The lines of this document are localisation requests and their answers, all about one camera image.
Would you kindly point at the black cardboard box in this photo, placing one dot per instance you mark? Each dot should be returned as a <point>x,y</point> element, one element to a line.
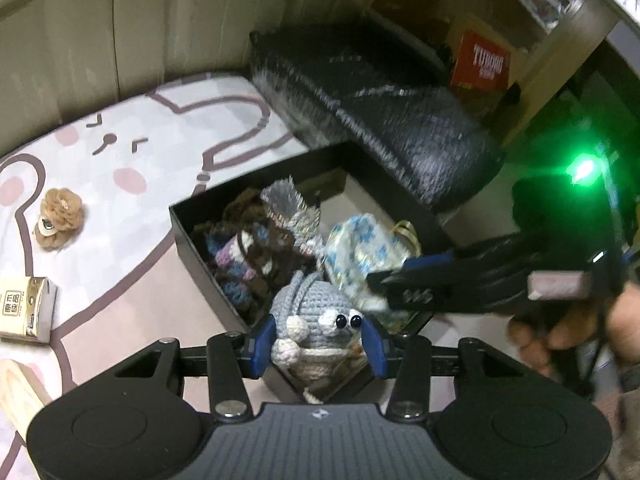
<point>190,240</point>

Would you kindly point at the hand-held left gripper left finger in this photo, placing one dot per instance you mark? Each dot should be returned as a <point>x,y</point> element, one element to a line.
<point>262,345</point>

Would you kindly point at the person's right hand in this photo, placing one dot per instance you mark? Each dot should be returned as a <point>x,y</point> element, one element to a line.
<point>565,335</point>

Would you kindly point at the black padded bench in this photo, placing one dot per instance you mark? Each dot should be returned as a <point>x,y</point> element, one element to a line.
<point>400,135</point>

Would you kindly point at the beige flower hair clip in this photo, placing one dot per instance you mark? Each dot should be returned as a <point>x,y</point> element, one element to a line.
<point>62,210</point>

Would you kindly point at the red beer carton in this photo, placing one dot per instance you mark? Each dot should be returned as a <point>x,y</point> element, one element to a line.
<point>480,60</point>

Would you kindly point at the light wooden piece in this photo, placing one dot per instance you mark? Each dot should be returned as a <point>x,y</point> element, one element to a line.
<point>20,385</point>

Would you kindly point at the printed cartoon blanket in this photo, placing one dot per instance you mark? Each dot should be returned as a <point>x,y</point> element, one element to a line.
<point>125,260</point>

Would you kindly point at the brown cardboard box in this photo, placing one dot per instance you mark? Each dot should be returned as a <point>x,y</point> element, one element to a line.
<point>475,22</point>

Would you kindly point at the grey crocheted mouse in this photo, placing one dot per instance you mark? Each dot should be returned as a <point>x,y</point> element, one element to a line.
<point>315,305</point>

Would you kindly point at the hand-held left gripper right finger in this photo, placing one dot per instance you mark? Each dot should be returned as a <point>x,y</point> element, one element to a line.
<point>377,345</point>

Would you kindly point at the yellow tissue pack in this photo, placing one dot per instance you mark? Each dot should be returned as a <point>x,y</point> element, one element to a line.
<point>25,310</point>

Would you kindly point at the grey striped tassel toy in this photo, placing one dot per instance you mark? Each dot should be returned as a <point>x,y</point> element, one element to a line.
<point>287,210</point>

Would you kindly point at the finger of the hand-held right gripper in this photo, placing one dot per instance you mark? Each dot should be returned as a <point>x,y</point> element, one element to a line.
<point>440,292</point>
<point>430,262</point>

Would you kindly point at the cream cabinet door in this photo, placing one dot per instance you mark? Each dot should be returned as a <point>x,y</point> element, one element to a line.
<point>60,60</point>
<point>200,20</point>

